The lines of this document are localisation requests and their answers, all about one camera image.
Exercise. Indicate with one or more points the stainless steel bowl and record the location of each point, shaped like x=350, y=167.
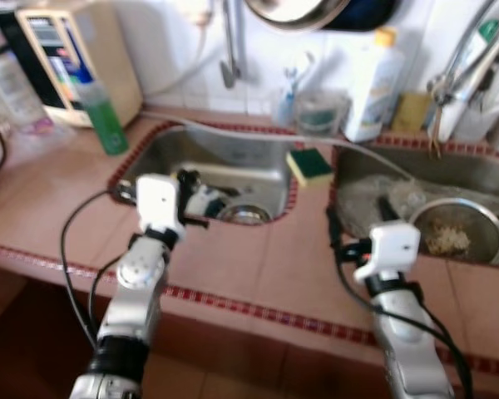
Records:
x=245, y=214

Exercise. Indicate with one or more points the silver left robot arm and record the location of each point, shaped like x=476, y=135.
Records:
x=137, y=283

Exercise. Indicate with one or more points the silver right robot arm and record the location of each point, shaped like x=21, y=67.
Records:
x=407, y=332

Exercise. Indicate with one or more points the steel sink basin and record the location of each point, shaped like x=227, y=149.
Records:
x=249, y=166
x=466, y=170

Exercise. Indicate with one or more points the yellow green dish sponge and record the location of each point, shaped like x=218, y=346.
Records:
x=309, y=168

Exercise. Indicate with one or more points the metal mesh strainer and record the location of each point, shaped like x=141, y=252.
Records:
x=457, y=241

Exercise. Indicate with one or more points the plain yellow sponge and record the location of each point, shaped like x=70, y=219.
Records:
x=412, y=112

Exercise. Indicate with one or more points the green dish soap bottle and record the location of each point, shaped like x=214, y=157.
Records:
x=104, y=125

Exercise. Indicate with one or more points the clear cup green scourer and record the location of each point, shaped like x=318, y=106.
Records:
x=321, y=115

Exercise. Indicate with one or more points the clear toothbrush cup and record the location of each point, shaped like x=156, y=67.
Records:
x=284, y=110

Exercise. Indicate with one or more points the white bottle yellow cap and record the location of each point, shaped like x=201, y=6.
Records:
x=371, y=87

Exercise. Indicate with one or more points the beige water ionizer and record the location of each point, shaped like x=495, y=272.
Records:
x=108, y=58

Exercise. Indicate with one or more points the white blue toothbrush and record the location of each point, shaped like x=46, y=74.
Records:
x=298, y=75

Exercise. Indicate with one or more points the chrome sink faucet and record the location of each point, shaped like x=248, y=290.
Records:
x=470, y=71

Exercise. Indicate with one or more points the hanging dark blue pan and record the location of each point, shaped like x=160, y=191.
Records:
x=370, y=14

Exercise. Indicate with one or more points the hanging steel pan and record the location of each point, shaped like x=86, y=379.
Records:
x=295, y=12

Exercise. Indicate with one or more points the clear plastic bottle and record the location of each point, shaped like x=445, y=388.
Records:
x=8, y=87

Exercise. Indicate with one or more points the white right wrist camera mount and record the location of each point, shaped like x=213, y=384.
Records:
x=391, y=245

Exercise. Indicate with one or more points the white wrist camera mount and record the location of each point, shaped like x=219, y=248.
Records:
x=158, y=204
x=391, y=245

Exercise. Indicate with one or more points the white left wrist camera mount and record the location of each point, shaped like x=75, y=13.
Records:
x=158, y=204

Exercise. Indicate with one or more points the grey wall tap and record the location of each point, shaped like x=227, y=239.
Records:
x=230, y=66

